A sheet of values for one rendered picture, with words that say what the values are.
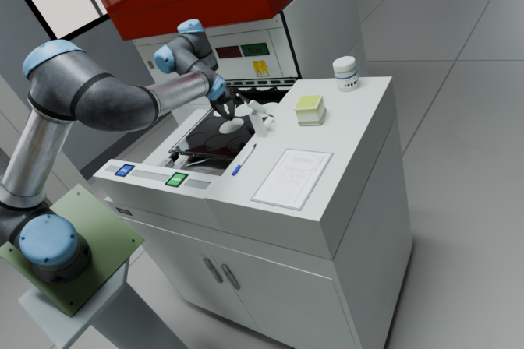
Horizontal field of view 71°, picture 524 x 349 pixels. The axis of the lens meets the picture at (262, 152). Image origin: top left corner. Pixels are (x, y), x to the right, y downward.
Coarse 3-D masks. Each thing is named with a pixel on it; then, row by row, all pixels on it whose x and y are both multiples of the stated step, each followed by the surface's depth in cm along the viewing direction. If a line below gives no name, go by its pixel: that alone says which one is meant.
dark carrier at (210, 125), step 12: (204, 120) 151; (216, 120) 148; (264, 120) 136; (192, 132) 146; (204, 132) 143; (216, 132) 140; (240, 132) 134; (252, 132) 132; (180, 144) 142; (192, 144) 139; (204, 144) 136; (216, 144) 133; (228, 144) 131; (240, 144) 128; (228, 156) 125
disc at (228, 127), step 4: (232, 120) 143; (236, 120) 142; (240, 120) 141; (224, 124) 143; (228, 124) 142; (232, 124) 141; (236, 124) 140; (240, 124) 139; (220, 128) 142; (224, 128) 141; (228, 128) 139; (232, 128) 138; (236, 128) 137; (224, 132) 138; (228, 132) 137
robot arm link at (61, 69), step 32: (32, 64) 71; (64, 64) 71; (96, 64) 75; (32, 96) 74; (64, 96) 71; (32, 128) 78; (64, 128) 80; (32, 160) 82; (0, 192) 86; (32, 192) 88; (0, 224) 88
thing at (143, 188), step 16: (112, 160) 136; (96, 176) 131; (112, 176) 127; (128, 176) 123; (144, 176) 121; (160, 176) 118; (192, 176) 111; (208, 176) 109; (112, 192) 133; (128, 192) 126; (144, 192) 119; (160, 192) 113; (176, 192) 107; (192, 192) 105; (144, 208) 128; (160, 208) 121; (176, 208) 114; (192, 208) 109; (208, 208) 103; (208, 224) 111
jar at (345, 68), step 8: (336, 64) 117; (344, 64) 115; (352, 64) 115; (336, 72) 118; (344, 72) 116; (352, 72) 116; (336, 80) 120; (344, 80) 117; (352, 80) 117; (344, 88) 119; (352, 88) 119
